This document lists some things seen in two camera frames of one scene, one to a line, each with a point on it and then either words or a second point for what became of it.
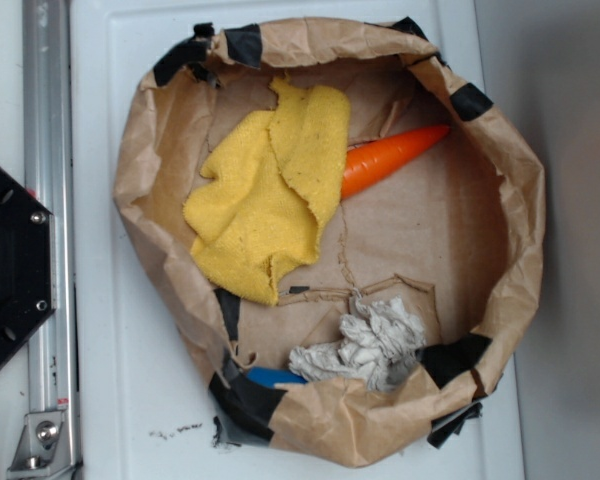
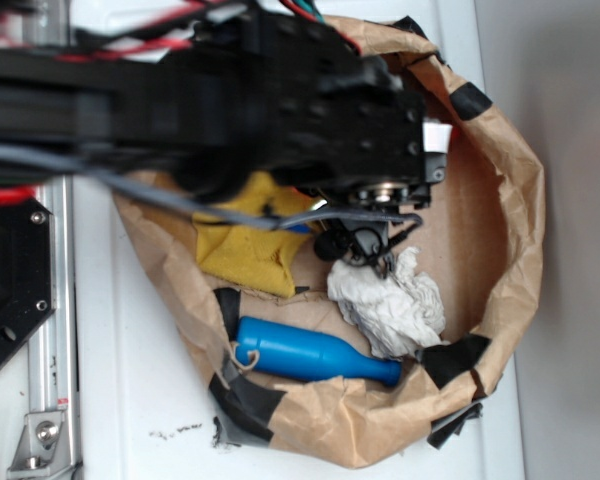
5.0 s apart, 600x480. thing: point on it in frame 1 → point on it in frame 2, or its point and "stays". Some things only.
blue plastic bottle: x=270 y=376 → x=306 y=353
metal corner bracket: x=43 y=446 stays
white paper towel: x=377 y=343 → x=397 y=314
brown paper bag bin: x=454 y=239 stays
